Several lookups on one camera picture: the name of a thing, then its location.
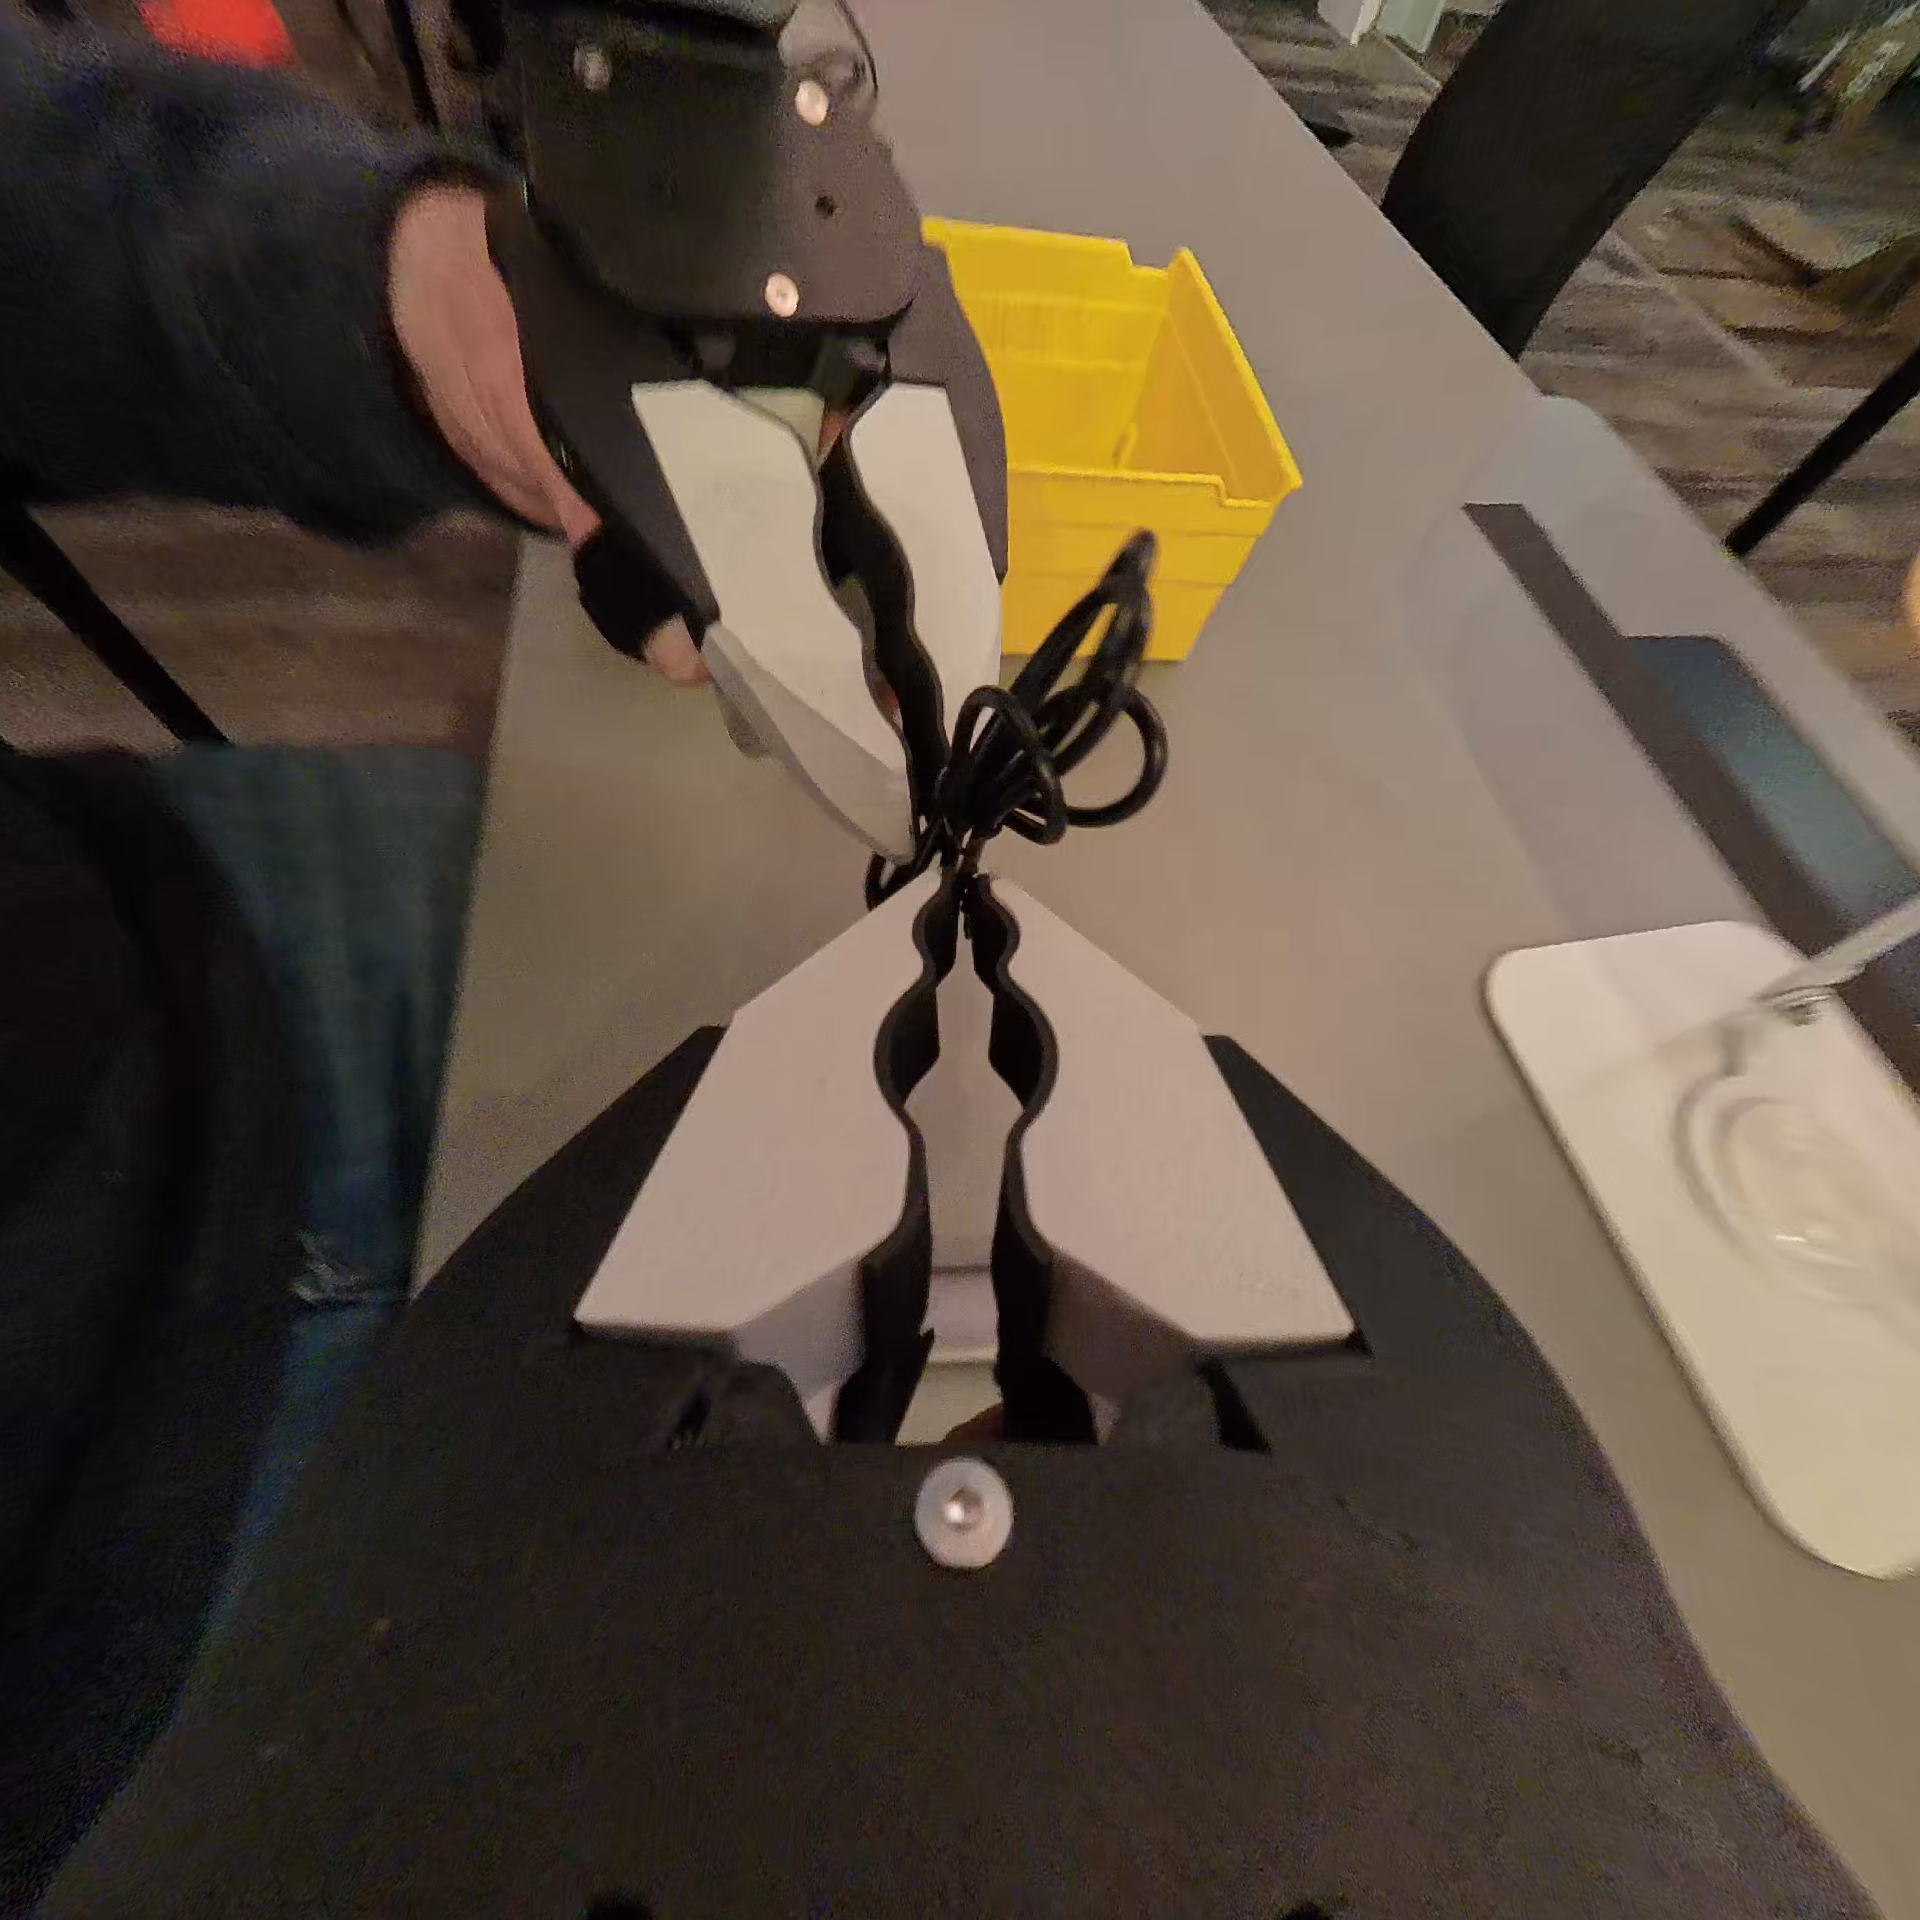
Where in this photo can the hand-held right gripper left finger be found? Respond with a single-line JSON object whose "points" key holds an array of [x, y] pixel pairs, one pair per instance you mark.
{"points": [[750, 1185]]}

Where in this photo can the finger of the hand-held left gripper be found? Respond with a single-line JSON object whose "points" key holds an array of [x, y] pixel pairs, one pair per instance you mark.
{"points": [[750, 571], [939, 525]]}

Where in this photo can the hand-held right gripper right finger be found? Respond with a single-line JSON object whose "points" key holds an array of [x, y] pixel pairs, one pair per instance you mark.
{"points": [[1185, 1202]]}

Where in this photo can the yellow plastic bin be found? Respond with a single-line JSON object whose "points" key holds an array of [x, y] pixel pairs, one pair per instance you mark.
{"points": [[1080, 510]]}

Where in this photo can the person's left forearm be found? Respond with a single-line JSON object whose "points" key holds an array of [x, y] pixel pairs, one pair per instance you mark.
{"points": [[196, 301]]}

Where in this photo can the person's left hand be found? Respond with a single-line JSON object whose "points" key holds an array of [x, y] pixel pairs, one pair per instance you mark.
{"points": [[465, 346]]}

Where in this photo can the person's blue jeans leg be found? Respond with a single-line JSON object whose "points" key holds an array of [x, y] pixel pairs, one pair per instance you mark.
{"points": [[360, 975]]}

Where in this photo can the black office chair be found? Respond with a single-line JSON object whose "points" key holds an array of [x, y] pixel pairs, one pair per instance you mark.
{"points": [[1547, 135]]}

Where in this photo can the black metal leg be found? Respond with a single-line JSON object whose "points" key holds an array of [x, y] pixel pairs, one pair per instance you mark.
{"points": [[1822, 452]]}

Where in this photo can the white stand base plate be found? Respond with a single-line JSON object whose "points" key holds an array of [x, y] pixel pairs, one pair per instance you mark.
{"points": [[1590, 1079]]}

